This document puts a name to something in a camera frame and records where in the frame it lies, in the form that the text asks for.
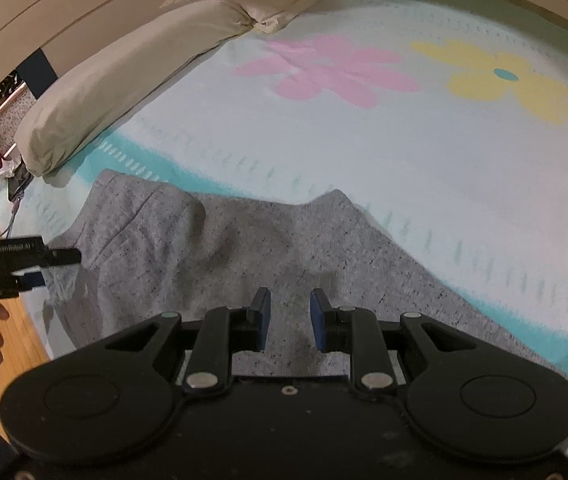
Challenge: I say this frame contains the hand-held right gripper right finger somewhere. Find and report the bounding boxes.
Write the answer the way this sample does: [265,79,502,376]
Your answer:
[310,287,480,393]

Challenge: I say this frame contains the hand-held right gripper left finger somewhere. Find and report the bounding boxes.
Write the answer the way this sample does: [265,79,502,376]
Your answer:
[105,287,272,392]

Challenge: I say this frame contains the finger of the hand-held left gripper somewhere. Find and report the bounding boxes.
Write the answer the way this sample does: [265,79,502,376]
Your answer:
[11,269,46,292]
[44,247,83,267]

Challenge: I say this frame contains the grey pants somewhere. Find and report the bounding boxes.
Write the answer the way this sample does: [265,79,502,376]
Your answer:
[41,169,568,480]

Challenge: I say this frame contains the black phone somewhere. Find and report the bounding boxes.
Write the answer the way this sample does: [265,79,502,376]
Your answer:
[7,169,33,202]

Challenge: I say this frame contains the white crumpled tissue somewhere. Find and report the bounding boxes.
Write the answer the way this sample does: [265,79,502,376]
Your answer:
[0,158,26,180]

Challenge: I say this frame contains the dark blue panel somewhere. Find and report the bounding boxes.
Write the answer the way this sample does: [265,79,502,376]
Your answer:
[16,49,60,100]

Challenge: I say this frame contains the flower print blanket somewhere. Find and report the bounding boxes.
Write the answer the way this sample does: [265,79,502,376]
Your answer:
[0,0,568,396]

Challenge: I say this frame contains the phone charging cable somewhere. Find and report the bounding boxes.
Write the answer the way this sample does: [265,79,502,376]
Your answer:
[0,195,27,241]

